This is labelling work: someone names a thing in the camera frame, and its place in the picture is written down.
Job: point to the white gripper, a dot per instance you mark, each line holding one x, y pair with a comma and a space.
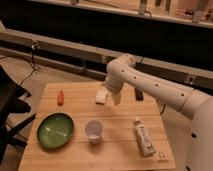
113, 93

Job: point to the white sponge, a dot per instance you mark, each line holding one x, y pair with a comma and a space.
101, 96

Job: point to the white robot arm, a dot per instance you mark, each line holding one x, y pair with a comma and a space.
192, 103

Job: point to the black rectangular block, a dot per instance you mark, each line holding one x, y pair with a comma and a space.
138, 95

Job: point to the orange carrot toy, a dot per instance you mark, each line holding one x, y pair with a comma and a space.
60, 98

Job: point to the white plastic bottle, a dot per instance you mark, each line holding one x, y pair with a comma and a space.
144, 138

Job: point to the green bowl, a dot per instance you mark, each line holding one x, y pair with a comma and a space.
55, 131

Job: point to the black chair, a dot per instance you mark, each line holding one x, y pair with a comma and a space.
10, 102

